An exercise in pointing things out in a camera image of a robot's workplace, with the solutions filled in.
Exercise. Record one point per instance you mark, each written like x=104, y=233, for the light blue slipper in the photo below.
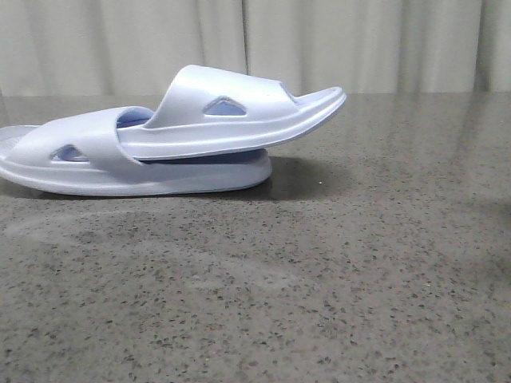
x=210, y=111
x=82, y=155

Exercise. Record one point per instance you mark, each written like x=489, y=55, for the beige background curtain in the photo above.
x=57, y=48

